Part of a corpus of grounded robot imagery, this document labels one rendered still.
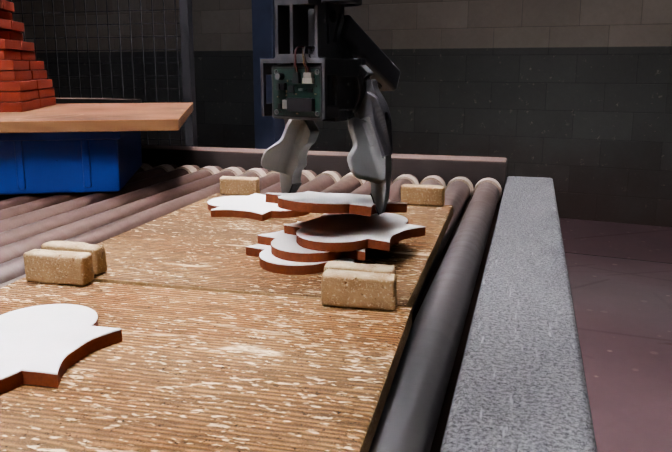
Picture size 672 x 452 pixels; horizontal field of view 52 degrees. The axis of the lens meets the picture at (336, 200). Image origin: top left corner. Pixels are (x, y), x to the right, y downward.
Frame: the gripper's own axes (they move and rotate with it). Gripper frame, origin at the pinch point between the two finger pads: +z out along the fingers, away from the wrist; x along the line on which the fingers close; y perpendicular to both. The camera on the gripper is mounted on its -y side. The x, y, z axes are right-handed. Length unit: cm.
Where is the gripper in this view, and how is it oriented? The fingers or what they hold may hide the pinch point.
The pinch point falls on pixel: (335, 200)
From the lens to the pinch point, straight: 68.3
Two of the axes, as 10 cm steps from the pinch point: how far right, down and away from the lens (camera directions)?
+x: 8.4, 1.0, -5.3
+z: 0.0, 9.8, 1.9
